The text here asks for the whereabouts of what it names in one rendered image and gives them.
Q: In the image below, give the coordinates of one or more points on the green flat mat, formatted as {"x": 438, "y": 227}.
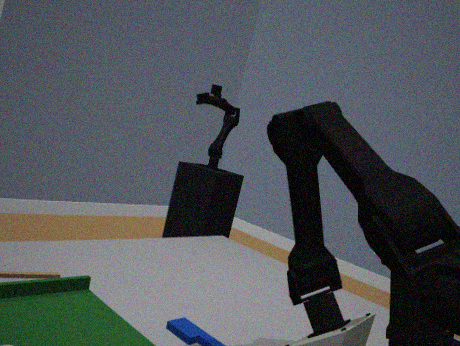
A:
{"x": 74, "y": 318}

